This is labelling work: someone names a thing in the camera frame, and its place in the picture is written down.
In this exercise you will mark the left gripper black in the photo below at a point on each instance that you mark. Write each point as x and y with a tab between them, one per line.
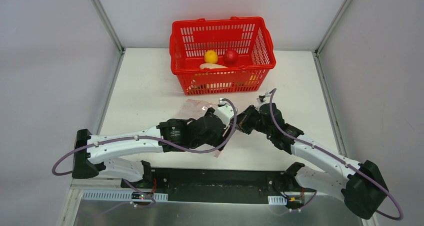
216	119

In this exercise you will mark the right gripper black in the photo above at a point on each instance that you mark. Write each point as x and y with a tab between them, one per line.
248	117

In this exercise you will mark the clear pink zip top bag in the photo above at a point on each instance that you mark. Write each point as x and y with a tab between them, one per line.
194	109

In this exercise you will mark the white daikon radish toy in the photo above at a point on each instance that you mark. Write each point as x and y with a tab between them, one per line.
207	66

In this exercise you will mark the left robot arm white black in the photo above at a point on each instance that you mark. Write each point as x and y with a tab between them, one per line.
104	155

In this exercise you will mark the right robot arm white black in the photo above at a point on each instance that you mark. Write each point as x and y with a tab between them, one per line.
359	185

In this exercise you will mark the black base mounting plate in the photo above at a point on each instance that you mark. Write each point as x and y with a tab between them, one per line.
218	186

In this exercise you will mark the red apple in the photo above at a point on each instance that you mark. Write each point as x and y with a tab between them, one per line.
230	56

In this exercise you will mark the red plastic shopping basket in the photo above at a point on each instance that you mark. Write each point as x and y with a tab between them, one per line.
190	39

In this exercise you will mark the yellow orange fruit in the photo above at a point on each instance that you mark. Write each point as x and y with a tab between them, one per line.
211	57

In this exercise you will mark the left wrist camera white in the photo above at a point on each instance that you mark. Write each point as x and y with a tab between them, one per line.
225	111

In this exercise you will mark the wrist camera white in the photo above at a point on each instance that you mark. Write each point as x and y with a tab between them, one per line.
225	111
263	99

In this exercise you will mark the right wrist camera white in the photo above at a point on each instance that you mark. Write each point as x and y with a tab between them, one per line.
263	99

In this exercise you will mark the right aluminium frame post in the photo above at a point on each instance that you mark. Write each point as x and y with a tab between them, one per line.
343	8

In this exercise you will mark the aluminium frame post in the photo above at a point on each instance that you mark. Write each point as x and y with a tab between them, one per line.
343	8
97	4

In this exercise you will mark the left aluminium frame post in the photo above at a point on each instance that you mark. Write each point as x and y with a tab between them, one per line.
97	4

